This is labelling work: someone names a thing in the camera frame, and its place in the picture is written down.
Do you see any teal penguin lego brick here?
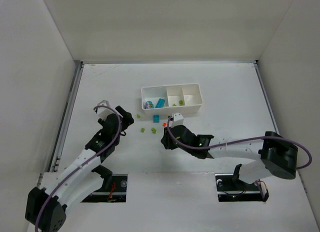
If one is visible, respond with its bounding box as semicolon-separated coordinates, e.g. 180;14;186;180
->
145;100;154;110

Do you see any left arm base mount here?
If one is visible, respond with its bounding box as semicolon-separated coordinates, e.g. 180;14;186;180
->
82;165;128;203

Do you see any long teal lego brick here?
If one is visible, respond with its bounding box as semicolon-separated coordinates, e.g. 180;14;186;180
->
155;98;165;108

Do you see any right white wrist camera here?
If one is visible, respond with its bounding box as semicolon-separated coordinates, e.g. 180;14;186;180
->
168;112;184;128

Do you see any purple cable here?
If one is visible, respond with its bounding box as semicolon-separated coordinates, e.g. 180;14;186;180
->
166;115;313;170
34;105;122;232

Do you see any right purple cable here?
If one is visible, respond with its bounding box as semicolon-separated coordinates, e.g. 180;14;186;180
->
166;115;313;170

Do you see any teal square lego brick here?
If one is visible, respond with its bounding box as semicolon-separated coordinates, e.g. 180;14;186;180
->
153;114;160;123

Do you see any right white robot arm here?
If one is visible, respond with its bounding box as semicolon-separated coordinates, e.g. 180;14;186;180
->
160;125;298;184

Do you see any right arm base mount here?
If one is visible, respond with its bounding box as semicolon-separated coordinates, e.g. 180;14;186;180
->
215;164;270;203

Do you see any white three-compartment sorting tray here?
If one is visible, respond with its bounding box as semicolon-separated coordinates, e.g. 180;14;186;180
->
141;83;203;117

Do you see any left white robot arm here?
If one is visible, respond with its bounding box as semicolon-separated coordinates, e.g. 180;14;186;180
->
25;102;134;232

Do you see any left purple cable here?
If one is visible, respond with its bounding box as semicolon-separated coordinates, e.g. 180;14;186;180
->
34;105;122;232

